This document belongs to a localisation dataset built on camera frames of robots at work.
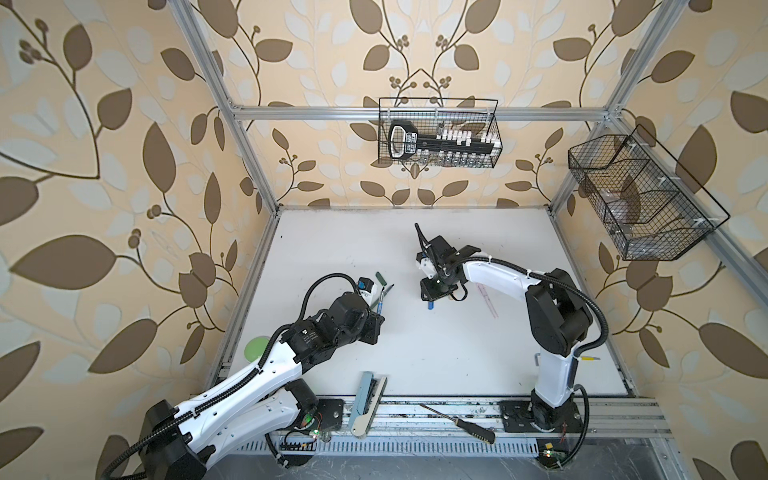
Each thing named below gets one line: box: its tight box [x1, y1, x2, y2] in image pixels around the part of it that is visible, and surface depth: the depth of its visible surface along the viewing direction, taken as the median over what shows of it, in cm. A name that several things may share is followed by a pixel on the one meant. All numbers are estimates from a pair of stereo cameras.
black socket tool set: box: [388, 120, 501, 160], surface depth 84 cm
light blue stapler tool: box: [349, 371, 388, 437], surface depth 75 cm
